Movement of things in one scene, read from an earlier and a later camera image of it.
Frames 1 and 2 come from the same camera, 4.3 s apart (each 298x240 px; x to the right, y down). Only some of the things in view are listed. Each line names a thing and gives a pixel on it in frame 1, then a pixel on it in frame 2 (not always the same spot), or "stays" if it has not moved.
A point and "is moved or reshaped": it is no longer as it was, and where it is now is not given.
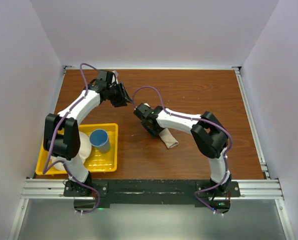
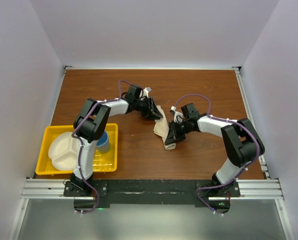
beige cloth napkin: (167, 138) is moved or reshaped
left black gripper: (123, 97) to (151, 111)
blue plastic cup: (99, 138) stays
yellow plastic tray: (97, 161) stays
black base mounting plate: (214, 196) stays
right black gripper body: (153, 131) to (180, 129)
